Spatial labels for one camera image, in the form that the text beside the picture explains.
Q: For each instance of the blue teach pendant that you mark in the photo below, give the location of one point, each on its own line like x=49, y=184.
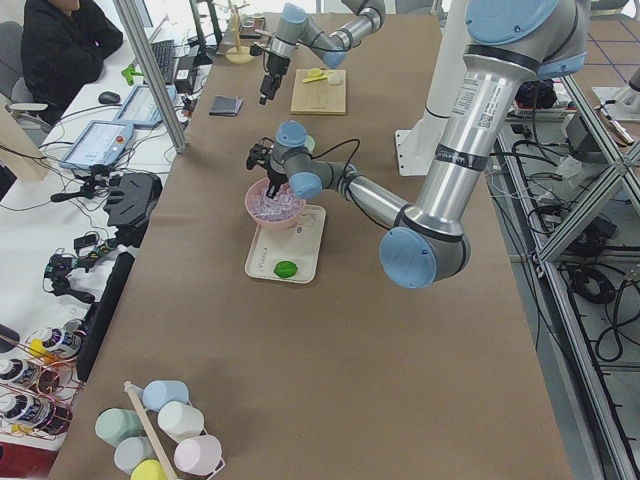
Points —
x=139, y=109
x=100, y=143

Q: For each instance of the yellow plastic knife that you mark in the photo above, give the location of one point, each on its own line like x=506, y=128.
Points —
x=314, y=76

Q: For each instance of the grey plastic cup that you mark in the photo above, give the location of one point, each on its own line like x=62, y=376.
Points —
x=131, y=452

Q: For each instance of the black soundbar device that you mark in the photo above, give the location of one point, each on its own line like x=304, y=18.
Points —
x=100, y=315

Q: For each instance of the beige rabbit tray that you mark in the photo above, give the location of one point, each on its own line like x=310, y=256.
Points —
x=298, y=244

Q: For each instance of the aluminium frame post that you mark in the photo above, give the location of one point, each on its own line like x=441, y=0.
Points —
x=136, y=35

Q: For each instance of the grey folded cloth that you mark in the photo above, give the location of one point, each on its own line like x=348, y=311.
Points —
x=226, y=106

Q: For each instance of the white plastic cup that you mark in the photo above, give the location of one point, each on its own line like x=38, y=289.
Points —
x=180, y=421

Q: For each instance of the mint green bowl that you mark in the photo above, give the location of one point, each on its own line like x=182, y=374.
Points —
x=310, y=143

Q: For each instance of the bottle rack with bottles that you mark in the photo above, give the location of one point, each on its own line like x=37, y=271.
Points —
x=39, y=383

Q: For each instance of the pink plastic cup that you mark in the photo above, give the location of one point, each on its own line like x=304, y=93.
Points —
x=200, y=455

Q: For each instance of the pile of clear ice cubes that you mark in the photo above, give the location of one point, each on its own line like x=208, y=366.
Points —
x=281, y=207

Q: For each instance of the pink bowl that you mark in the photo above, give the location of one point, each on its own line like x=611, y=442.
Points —
x=251, y=193

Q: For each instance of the bamboo cutting board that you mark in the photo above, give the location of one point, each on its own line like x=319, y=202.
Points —
x=321, y=97

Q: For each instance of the black computer mouse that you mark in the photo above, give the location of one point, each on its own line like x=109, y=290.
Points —
x=109, y=98

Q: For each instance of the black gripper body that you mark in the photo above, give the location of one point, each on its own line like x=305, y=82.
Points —
x=275, y=175
x=273, y=66

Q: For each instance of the black stand base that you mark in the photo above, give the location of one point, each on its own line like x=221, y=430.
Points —
x=131, y=200

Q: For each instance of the upper blue teach pendant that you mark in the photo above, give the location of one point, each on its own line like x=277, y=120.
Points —
x=139, y=109

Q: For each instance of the light blue plastic cup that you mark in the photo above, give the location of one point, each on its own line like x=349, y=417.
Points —
x=158, y=393

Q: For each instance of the wooden mug tree stand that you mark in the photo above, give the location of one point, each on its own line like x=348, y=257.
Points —
x=239, y=53

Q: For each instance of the person in black jacket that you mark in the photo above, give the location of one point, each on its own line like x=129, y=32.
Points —
x=64, y=45

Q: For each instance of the lower blue teach pendant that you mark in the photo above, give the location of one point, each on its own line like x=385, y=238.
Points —
x=100, y=143

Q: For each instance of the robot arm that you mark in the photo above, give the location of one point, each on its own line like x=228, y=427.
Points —
x=506, y=44
x=296, y=27

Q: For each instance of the mint green plastic cup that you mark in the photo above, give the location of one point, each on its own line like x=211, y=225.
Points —
x=115, y=425

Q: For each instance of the black keyboard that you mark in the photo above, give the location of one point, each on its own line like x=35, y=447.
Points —
x=163, y=52

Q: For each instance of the yellow plastic cup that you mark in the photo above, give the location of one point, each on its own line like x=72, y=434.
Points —
x=149, y=469

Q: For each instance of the green lime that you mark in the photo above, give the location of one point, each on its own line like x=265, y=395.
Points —
x=285, y=269

